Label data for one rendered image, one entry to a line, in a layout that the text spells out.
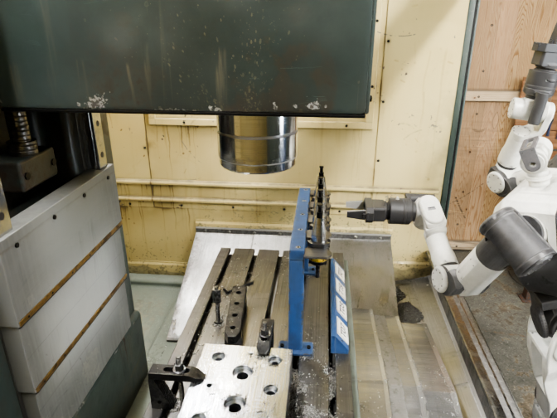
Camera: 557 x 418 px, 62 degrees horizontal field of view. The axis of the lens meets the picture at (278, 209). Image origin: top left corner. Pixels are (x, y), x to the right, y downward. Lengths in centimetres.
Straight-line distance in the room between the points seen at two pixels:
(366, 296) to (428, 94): 84
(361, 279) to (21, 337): 135
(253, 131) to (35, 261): 50
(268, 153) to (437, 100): 121
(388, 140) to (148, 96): 131
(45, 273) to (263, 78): 60
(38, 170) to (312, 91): 63
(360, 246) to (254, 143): 130
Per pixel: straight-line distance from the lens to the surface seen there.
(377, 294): 196
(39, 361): 111
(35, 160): 111
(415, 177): 205
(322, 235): 123
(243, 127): 86
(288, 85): 79
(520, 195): 137
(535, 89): 164
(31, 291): 104
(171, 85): 83
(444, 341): 188
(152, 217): 224
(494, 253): 125
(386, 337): 174
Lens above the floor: 178
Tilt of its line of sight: 23 degrees down
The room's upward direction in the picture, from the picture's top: straight up
